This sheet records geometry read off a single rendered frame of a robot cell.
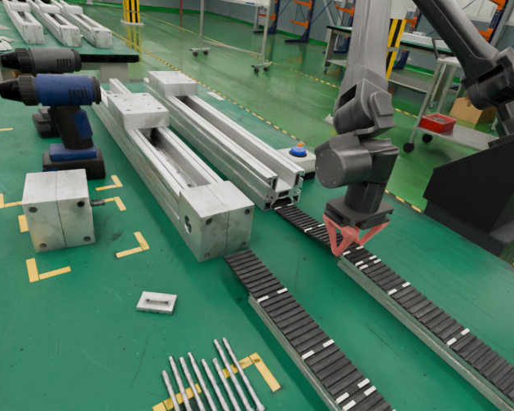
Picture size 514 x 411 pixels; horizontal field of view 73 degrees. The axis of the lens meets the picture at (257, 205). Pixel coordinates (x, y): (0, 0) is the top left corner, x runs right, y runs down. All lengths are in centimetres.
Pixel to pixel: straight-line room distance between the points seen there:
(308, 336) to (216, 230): 22
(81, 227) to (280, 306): 35
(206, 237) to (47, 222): 25
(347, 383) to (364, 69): 44
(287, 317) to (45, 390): 29
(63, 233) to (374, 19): 63
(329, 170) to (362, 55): 21
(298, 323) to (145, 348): 20
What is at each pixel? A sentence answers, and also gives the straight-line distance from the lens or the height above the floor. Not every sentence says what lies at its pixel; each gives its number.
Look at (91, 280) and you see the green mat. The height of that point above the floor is 78.
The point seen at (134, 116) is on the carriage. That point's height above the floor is 90.
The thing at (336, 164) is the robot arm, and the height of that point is 100.
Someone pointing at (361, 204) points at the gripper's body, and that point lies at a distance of 57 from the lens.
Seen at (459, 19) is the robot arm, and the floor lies 118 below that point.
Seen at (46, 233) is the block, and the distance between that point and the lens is 65.
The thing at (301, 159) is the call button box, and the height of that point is 84.
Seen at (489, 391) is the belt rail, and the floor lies 79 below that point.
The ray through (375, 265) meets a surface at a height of 81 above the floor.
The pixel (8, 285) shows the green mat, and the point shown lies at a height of 78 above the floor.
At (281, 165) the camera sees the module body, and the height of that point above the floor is 86.
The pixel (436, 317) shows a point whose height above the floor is 81.
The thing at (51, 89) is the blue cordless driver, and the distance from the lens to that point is 79.
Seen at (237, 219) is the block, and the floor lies 85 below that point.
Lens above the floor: 118
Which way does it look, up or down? 32 degrees down
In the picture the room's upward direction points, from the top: 8 degrees clockwise
